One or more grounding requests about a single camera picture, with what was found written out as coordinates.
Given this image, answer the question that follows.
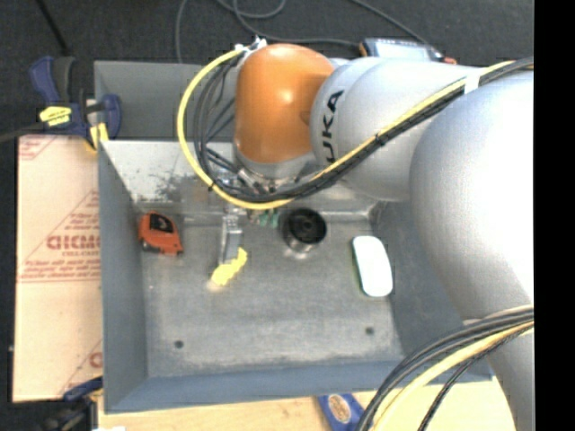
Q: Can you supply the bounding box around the black and silver round cup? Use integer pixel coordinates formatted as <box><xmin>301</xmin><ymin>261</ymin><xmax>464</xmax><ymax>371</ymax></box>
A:
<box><xmin>279</xmin><ymin>207</ymin><xmax>329</xmax><ymax>259</ymax></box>

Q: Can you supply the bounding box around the brown cardboard board red print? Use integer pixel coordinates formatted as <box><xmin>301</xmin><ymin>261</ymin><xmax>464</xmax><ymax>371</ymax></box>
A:
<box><xmin>11</xmin><ymin>133</ymin><xmax>104</xmax><ymax>403</ymax></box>

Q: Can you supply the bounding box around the white computer mouse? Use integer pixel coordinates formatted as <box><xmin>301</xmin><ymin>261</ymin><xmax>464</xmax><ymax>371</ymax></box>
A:
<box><xmin>350</xmin><ymin>234</ymin><xmax>395</xmax><ymax>299</ymax></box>

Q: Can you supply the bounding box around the yellow jagged foam piece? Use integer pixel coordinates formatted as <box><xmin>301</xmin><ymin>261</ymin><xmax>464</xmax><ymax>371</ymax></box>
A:
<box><xmin>208</xmin><ymin>246</ymin><xmax>250</xmax><ymax>289</ymax></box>

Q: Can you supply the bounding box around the grey metal bin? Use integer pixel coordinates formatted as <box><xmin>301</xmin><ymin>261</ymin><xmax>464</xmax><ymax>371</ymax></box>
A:
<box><xmin>93</xmin><ymin>59</ymin><xmax>495</xmax><ymax>415</ymax></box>

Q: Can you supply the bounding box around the orange tape measure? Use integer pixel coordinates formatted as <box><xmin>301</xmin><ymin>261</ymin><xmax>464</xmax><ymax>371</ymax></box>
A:
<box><xmin>137</xmin><ymin>211</ymin><xmax>185</xmax><ymax>257</ymax></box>

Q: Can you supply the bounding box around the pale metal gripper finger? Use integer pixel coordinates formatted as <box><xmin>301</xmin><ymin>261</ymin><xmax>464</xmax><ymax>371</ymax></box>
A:
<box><xmin>229</xmin><ymin>223</ymin><xmax>245</xmax><ymax>262</ymax></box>
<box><xmin>220</xmin><ymin>215</ymin><xmax>232</xmax><ymax>263</ymax></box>

